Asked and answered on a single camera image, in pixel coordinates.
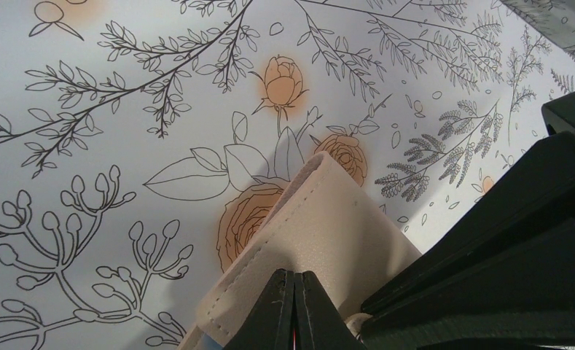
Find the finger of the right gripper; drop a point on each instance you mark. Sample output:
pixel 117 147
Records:
pixel 544 175
pixel 523 296

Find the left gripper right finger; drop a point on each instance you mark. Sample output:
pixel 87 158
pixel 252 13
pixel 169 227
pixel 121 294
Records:
pixel 318 325

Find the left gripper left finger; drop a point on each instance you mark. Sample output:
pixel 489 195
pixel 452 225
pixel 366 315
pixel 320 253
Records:
pixel 269 324

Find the floral table mat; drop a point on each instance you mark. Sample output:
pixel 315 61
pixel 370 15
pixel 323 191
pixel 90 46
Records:
pixel 143 143

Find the aluminium rail frame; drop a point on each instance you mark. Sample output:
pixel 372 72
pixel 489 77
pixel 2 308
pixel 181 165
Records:
pixel 553 19

